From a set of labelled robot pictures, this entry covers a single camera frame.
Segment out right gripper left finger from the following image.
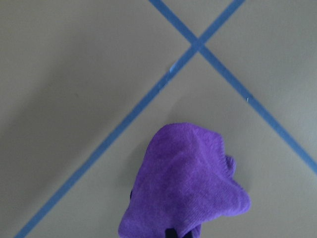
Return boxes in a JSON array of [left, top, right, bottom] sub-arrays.
[[165, 228, 177, 238]]

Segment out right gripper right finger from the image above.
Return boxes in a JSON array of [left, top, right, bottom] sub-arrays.
[[184, 231, 193, 238]]

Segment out purple towel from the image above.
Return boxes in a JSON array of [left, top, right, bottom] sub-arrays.
[[118, 123, 251, 238]]

